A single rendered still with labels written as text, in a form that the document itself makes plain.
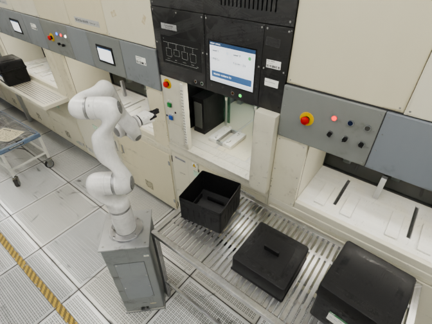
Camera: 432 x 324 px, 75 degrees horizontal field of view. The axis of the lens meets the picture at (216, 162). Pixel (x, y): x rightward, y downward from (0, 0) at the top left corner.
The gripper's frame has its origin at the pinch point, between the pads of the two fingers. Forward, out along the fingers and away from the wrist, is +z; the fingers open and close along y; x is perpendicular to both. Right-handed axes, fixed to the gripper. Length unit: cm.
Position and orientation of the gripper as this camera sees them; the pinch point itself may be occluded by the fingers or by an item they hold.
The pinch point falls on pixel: (155, 111)
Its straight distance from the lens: 194.0
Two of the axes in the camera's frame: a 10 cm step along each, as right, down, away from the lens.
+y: 7.9, 3.8, -4.9
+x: -0.1, -7.8, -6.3
